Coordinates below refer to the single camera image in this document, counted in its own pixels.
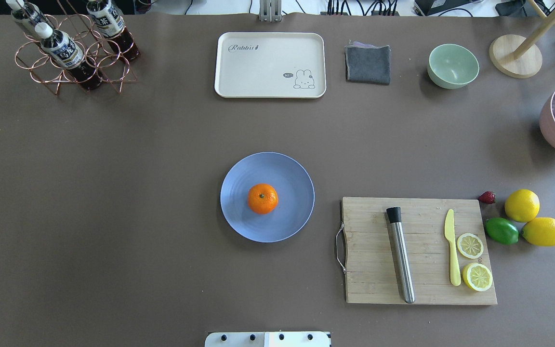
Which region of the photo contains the yellow lemon lower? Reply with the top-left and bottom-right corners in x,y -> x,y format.
521,217 -> 555,247

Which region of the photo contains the yellow lemon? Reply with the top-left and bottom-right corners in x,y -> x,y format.
504,189 -> 540,223
521,217 -> 555,247

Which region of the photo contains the tea bottle back left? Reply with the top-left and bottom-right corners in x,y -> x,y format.
6,0 -> 53,38

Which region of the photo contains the yellow plastic knife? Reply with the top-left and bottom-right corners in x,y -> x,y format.
444,209 -> 461,286

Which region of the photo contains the wooden cutting board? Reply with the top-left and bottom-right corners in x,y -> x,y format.
342,196 -> 497,306

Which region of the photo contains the yellow lemon upper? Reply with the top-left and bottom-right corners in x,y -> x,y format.
504,189 -> 540,223

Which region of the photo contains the green lime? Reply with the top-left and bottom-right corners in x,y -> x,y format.
484,217 -> 519,245

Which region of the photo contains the lemon slice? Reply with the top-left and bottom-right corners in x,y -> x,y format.
462,262 -> 493,292
456,233 -> 484,259

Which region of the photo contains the lemon slice upper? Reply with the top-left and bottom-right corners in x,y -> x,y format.
456,233 -> 484,259

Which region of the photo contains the lemon slice lower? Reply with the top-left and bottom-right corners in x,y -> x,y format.
462,262 -> 493,292

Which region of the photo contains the tea bottle back right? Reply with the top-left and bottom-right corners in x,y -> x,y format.
86,0 -> 140,61

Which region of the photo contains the cream rabbit tray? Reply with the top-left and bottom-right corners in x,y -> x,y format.
214,32 -> 327,98

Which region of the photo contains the copper wire bottle rack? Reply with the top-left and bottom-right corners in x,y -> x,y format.
14,0 -> 137,95

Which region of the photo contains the blue plate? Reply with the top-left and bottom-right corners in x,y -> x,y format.
220,152 -> 315,242

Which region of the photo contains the mint green bowl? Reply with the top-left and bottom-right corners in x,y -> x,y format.
427,44 -> 479,90

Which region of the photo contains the tea bottle front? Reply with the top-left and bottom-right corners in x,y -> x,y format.
35,22 -> 102,90

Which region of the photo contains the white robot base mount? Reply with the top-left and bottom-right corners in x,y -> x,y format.
204,331 -> 332,347

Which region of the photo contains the steel muddler black tip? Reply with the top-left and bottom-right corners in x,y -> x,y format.
386,206 -> 416,305

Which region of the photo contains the grey folded cloth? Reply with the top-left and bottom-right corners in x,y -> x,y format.
345,41 -> 391,85

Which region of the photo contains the tea bottle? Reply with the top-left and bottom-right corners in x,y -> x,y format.
6,0 -> 53,38
86,0 -> 140,61
35,22 -> 102,90

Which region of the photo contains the red strawberry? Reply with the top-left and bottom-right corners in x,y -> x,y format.
477,191 -> 496,204

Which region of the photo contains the orange fruit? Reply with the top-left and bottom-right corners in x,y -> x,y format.
247,184 -> 279,214

